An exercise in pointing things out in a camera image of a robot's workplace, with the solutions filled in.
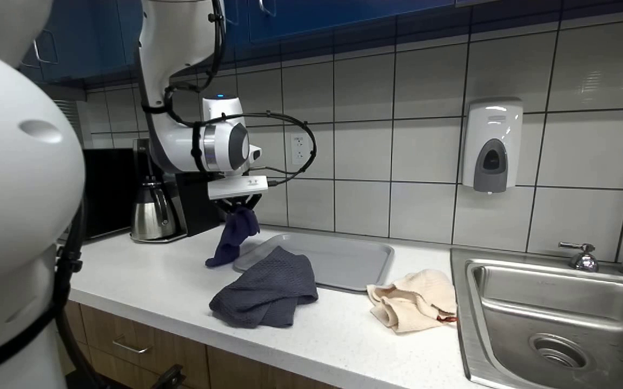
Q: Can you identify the stainless steel sink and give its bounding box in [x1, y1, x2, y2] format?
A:
[447, 246, 623, 389]

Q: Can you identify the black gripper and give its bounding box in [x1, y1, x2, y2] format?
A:
[219, 192, 264, 220]

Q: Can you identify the beige towel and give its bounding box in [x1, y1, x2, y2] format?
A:
[366, 268, 459, 337]

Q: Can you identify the dark grey towel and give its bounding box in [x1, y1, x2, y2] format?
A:
[208, 244, 321, 331]

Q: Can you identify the black countertop appliance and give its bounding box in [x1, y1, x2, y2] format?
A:
[83, 146, 141, 241]

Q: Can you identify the grey plastic tray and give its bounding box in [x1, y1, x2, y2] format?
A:
[231, 232, 397, 294]

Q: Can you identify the blue upper cabinet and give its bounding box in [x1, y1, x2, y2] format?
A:
[17, 0, 623, 93]

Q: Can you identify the chrome faucet lever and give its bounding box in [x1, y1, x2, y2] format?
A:
[556, 239, 601, 275]

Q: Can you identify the wooden base cabinet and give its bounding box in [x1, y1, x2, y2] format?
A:
[61, 298, 338, 389]

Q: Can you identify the white wall soap dispenser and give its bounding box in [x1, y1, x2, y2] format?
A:
[461, 100, 525, 194]

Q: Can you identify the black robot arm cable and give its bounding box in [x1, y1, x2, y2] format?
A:
[141, 0, 321, 190]

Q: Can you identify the silver drawer handle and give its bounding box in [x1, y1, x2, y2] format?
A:
[110, 337, 151, 356]

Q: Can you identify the white wall outlet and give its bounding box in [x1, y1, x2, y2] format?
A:
[286, 130, 313, 173]

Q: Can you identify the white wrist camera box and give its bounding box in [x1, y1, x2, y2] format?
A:
[206, 173, 270, 203]

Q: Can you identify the stainless steel carafe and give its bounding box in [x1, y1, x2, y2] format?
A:
[130, 177, 188, 244]

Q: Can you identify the white robot body foreground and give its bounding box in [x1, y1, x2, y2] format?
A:
[0, 203, 88, 385]

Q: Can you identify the navy blue towel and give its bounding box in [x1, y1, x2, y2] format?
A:
[203, 207, 261, 271]

